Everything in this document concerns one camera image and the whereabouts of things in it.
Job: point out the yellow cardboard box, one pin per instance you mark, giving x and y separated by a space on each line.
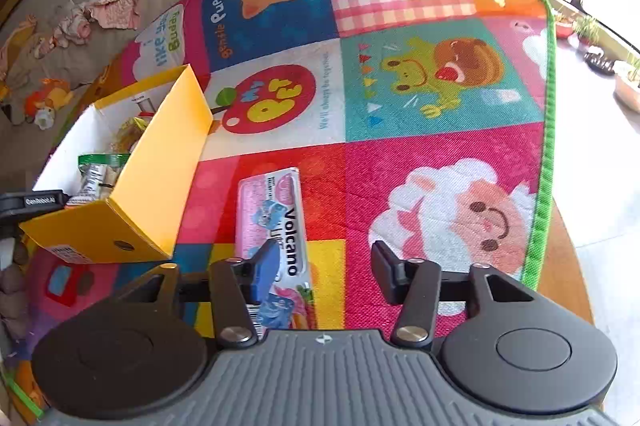
150 186

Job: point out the person's left hand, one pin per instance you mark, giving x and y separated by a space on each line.
12 301

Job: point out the pink crumpled garment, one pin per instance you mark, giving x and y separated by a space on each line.
117 1

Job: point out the dark round dish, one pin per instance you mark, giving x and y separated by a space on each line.
599 61

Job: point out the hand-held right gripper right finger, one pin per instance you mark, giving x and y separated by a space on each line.
387 273

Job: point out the pale floral crumpled garment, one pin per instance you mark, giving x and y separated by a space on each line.
70 26

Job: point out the colourful cartoon printed blanket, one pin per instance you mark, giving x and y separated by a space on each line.
410 106

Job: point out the white planter with plant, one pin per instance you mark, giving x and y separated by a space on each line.
627 81

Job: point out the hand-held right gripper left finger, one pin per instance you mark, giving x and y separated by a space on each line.
265 268

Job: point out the pink snack packet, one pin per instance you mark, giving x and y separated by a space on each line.
280 226

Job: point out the small white toy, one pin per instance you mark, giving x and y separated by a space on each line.
44 118

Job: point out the grassy potted plant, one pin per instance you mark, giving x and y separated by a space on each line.
585 31

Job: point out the wrapped small bread packet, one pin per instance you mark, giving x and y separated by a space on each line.
131 133

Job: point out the orange plush toy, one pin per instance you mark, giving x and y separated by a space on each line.
47 96

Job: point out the small potted plant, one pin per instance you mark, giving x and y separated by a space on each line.
564 25

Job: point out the green snack packet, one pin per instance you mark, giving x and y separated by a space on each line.
97 178

